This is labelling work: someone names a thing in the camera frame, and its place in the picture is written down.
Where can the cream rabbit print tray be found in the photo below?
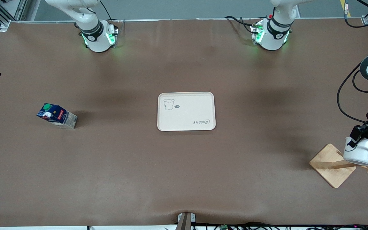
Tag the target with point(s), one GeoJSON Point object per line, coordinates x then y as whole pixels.
{"type": "Point", "coordinates": [187, 111]}

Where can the wooden mug stand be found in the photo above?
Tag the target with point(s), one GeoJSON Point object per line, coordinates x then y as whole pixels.
{"type": "Point", "coordinates": [331, 166]}

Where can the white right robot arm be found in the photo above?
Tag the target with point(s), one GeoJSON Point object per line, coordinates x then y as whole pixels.
{"type": "Point", "coordinates": [96, 38]}

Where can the blue milk carton green cap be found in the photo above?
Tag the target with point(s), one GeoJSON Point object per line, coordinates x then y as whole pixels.
{"type": "Point", "coordinates": [57, 115]}

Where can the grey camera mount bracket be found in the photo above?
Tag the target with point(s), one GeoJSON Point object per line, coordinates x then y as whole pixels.
{"type": "Point", "coordinates": [185, 222]}

